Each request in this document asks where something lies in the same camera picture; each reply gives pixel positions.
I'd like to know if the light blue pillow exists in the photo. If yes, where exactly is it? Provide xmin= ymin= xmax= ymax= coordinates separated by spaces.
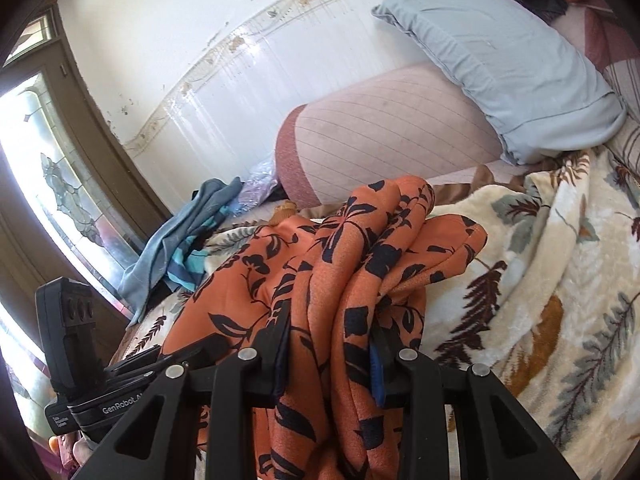
xmin=371 ymin=0 xmax=628 ymax=166

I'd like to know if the pink striped bolster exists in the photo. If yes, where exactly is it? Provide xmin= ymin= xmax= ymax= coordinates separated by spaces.
xmin=275 ymin=62 xmax=506 ymax=208

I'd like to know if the person's left hand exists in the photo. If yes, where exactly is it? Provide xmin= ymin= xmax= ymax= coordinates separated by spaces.
xmin=47 ymin=435 xmax=93 ymax=471

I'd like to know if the cream leaf print blanket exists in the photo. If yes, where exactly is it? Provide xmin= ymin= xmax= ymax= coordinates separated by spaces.
xmin=125 ymin=150 xmax=640 ymax=480

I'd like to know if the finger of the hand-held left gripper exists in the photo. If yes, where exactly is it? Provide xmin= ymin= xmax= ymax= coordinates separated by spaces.
xmin=111 ymin=356 xmax=187 ymax=379
xmin=109 ymin=332 xmax=241 ymax=368

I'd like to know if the clear plastic bag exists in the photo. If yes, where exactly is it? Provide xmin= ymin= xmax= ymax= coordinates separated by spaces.
xmin=239 ymin=159 xmax=281 ymax=211

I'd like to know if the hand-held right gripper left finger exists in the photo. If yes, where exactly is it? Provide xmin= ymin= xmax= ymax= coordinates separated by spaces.
xmin=75 ymin=300 xmax=294 ymax=480

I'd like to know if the teal striped garment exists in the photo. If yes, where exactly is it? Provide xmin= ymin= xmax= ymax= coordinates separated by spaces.
xmin=165 ymin=200 xmax=241 ymax=292

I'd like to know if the brown door with patterned glass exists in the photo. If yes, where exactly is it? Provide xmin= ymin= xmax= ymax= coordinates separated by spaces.
xmin=0 ymin=5 xmax=171 ymax=441

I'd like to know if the blue-grey garment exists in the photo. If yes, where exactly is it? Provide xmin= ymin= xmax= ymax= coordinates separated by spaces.
xmin=119 ymin=176 xmax=243 ymax=328

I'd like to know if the small orange object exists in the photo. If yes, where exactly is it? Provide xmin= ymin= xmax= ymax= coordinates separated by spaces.
xmin=269 ymin=200 xmax=299 ymax=226

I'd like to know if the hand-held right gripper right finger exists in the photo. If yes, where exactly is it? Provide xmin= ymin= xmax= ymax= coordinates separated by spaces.
xmin=368 ymin=326 xmax=581 ymax=480

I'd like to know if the orange floral garment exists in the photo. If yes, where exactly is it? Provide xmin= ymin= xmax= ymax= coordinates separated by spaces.
xmin=159 ymin=175 xmax=488 ymax=480

